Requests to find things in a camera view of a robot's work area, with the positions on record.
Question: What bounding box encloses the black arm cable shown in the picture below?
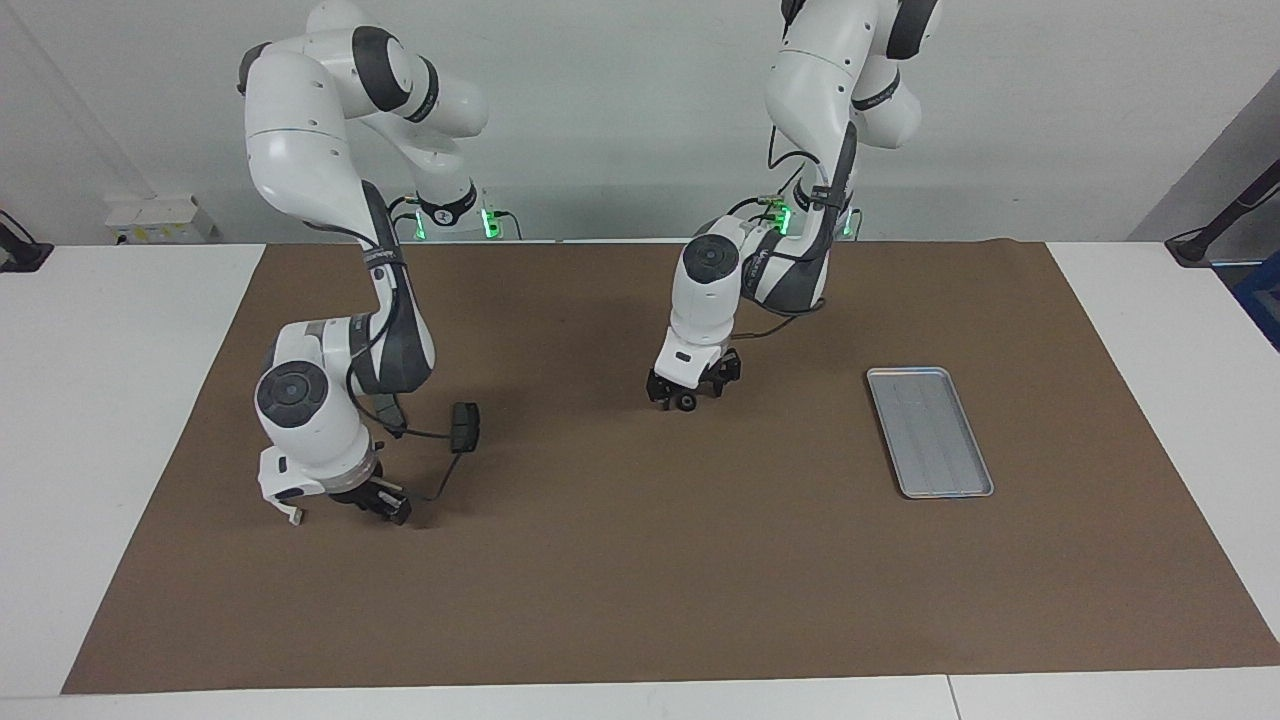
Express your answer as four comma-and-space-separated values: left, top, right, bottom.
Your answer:
730, 120, 861, 341
345, 180, 471, 501

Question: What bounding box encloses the black left base cable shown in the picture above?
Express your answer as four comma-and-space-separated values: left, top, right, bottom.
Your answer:
725, 195, 791, 236

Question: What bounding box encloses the black table clamp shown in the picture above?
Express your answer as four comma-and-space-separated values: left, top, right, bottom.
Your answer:
0, 208, 54, 273

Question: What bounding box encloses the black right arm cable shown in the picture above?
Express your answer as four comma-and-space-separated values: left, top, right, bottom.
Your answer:
345, 180, 471, 501

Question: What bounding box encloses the blue crate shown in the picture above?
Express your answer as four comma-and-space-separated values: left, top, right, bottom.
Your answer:
1230, 250, 1280, 351

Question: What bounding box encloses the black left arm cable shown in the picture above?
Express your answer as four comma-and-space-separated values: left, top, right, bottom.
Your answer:
730, 120, 861, 341

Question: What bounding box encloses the white box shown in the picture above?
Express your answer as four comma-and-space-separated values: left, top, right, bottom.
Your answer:
105, 193, 216, 245

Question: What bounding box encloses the brown table mat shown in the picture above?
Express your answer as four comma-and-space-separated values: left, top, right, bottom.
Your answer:
62, 240, 1280, 694

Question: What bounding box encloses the silver metal tray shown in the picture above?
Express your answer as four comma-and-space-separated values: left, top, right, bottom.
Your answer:
866, 367, 995, 500

